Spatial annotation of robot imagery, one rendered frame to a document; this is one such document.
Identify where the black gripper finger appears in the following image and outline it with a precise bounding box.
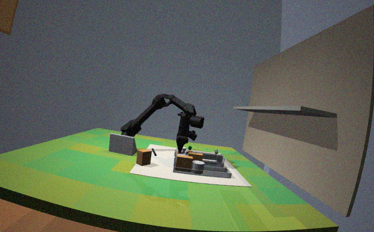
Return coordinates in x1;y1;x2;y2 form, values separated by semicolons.
176;142;186;153

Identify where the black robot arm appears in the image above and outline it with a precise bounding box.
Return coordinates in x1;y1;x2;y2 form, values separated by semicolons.
121;93;204;141

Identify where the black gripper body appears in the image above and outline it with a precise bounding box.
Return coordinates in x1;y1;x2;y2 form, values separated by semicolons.
176;124;189;144

